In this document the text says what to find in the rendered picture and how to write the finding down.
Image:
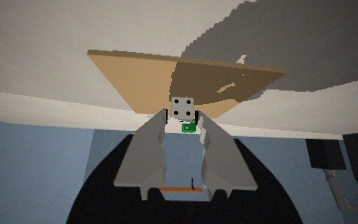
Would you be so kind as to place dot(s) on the tan flat mat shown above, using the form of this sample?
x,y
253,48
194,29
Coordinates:
x,y
148,82

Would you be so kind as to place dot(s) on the white die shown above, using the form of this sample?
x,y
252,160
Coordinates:
x,y
182,110

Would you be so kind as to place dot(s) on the green die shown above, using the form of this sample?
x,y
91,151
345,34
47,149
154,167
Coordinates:
x,y
189,128

